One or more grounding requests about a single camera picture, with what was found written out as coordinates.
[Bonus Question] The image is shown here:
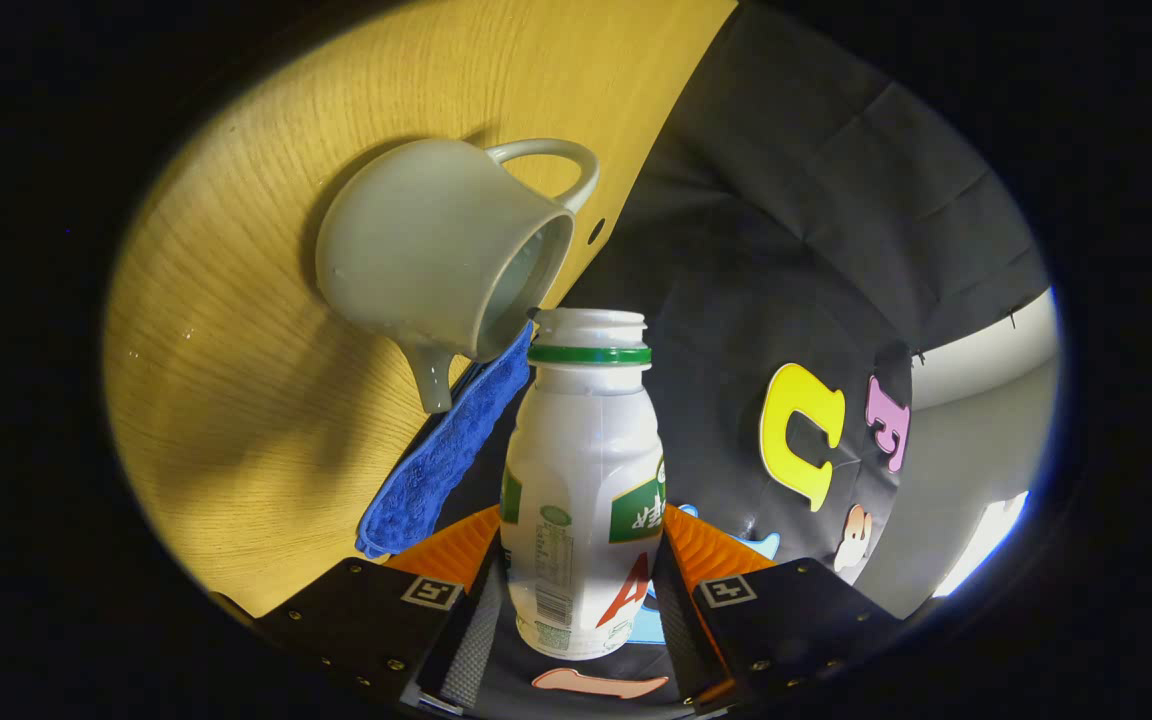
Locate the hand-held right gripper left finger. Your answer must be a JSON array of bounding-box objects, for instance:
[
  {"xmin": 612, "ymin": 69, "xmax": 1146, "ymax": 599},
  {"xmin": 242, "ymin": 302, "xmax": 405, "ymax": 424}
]
[{"xmin": 256, "ymin": 505, "xmax": 507, "ymax": 711}]

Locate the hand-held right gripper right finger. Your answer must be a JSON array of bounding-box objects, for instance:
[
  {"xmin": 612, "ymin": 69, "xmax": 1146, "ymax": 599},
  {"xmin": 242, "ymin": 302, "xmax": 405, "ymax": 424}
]
[{"xmin": 651, "ymin": 503, "xmax": 902, "ymax": 713}]

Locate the white plastic water bottle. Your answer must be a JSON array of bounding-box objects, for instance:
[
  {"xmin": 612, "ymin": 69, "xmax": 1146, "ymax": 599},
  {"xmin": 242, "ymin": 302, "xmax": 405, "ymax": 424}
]
[{"xmin": 499, "ymin": 308, "xmax": 667, "ymax": 661}]

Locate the blue towel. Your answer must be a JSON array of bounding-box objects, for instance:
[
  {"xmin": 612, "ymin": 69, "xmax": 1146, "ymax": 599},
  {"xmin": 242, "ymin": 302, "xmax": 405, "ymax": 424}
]
[{"xmin": 356, "ymin": 322, "xmax": 535, "ymax": 559}]

